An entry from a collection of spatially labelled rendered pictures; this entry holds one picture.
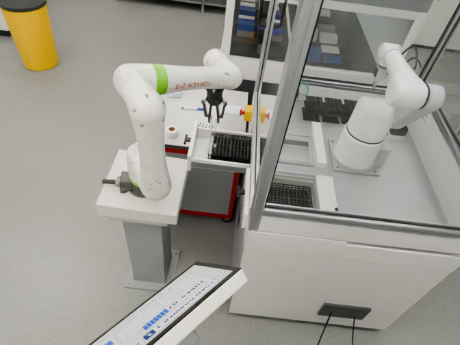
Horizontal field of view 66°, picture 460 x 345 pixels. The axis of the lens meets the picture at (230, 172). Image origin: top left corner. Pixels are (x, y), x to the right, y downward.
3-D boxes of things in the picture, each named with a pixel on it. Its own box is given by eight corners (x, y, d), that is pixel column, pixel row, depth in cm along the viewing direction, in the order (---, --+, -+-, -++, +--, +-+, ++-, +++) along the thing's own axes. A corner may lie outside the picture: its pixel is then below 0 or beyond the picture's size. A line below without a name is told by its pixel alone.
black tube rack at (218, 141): (207, 163, 187) (207, 154, 182) (211, 140, 199) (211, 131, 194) (249, 168, 187) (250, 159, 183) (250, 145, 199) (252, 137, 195)
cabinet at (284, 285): (226, 318, 216) (242, 250, 158) (235, 189, 286) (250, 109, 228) (380, 335, 218) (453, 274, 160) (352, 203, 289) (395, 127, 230)
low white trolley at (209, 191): (152, 218, 260) (144, 141, 204) (168, 159, 302) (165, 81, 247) (231, 227, 261) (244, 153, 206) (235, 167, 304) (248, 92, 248)
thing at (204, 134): (191, 167, 184) (191, 159, 180) (197, 134, 202) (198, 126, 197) (267, 176, 185) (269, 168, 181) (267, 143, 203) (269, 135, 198)
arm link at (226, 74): (157, 58, 134) (154, 84, 141) (170, 73, 128) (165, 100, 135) (237, 57, 153) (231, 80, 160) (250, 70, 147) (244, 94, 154)
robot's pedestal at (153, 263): (124, 287, 223) (105, 215, 167) (136, 246, 243) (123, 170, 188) (172, 293, 223) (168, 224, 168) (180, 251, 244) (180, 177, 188)
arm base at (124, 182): (100, 195, 165) (98, 187, 161) (107, 171, 175) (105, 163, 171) (157, 198, 168) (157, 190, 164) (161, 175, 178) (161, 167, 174)
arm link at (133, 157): (136, 195, 160) (133, 166, 146) (124, 172, 169) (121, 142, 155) (163, 187, 166) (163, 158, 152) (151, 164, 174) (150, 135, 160)
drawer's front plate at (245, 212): (241, 228, 163) (244, 214, 155) (244, 181, 183) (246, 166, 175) (244, 228, 163) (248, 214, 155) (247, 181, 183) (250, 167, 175)
